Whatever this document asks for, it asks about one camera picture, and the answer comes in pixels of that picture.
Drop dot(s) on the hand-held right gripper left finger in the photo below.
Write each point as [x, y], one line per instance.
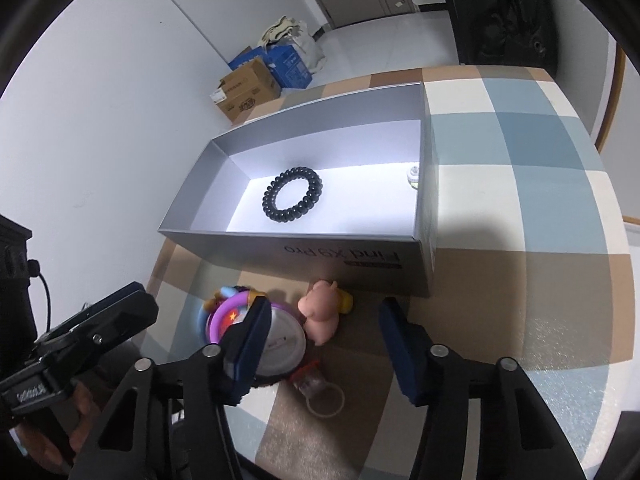
[248, 355]

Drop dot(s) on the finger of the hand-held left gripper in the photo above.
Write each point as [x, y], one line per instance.
[115, 322]
[117, 296]

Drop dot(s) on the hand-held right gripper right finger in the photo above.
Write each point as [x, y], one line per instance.
[402, 360]

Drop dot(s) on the pink pig toy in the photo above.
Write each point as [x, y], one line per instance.
[320, 315]

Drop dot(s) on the grey cardboard box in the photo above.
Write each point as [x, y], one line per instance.
[350, 270]

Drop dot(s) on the person's left hand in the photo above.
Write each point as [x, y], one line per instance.
[87, 420]

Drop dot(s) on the small yellow toy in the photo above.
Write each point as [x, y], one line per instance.
[346, 301]

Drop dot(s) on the small clear bottle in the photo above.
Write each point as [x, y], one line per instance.
[413, 176]

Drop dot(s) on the brown cardboard box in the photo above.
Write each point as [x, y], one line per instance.
[247, 87]

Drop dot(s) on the blue cardboard box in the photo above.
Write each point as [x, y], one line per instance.
[292, 67]

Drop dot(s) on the white bag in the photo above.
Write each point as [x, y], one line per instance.
[307, 45]

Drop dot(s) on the black luggage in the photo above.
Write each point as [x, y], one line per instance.
[500, 15]

